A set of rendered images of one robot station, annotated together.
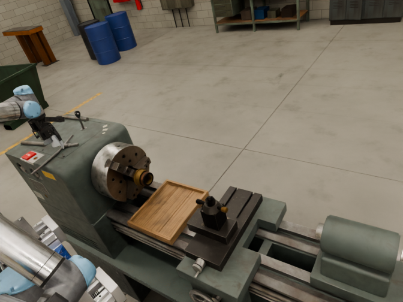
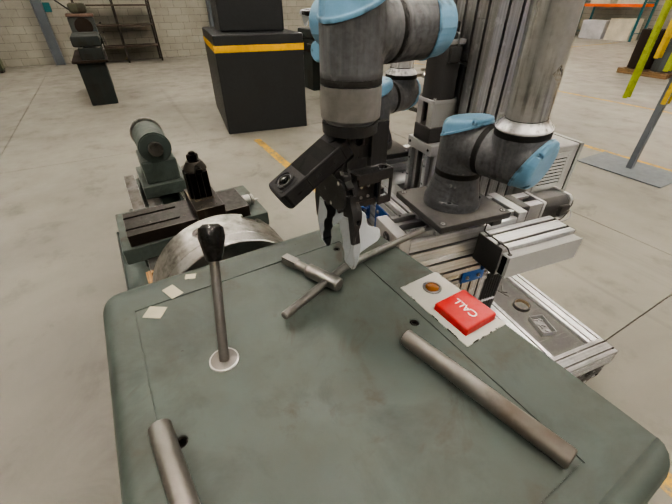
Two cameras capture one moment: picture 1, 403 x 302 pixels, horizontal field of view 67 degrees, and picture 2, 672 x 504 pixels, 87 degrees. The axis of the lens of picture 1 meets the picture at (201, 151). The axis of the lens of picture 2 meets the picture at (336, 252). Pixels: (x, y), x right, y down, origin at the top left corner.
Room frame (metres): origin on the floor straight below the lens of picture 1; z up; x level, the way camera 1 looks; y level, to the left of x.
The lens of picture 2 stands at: (1.90, 0.87, 1.62)
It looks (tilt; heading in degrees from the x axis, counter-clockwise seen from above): 36 degrees down; 198
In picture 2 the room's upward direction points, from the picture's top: straight up
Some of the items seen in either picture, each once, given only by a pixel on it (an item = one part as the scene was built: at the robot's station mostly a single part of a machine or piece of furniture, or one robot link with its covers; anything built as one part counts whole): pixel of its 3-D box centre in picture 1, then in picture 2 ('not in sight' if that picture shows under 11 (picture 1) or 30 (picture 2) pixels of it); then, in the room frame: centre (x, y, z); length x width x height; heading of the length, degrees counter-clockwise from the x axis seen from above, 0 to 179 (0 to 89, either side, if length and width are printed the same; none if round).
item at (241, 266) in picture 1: (235, 237); (193, 219); (0.90, -0.05, 0.90); 0.53 x 0.30 x 0.06; 139
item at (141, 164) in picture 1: (143, 163); not in sight; (1.40, 0.34, 1.08); 0.12 x 0.11 x 0.05; 139
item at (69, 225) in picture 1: (115, 227); not in sight; (1.63, 0.77, 0.43); 0.60 x 0.48 x 0.86; 49
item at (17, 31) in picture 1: (30, 46); not in sight; (9.65, 4.07, 0.50); 1.61 x 0.44 x 1.00; 48
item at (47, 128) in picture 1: (42, 126); (353, 164); (1.45, 0.75, 1.43); 0.09 x 0.08 x 0.12; 139
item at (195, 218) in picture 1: (211, 225); (204, 202); (0.92, 0.04, 1.00); 0.20 x 0.10 x 0.05; 49
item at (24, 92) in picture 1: (26, 97); (354, 28); (1.45, 0.75, 1.59); 0.09 x 0.08 x 0.11; 147
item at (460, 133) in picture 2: not in sight; (466, 142); (0.97, 0.92, 1.33); 0.13 x 0.12 x 0.14; 57
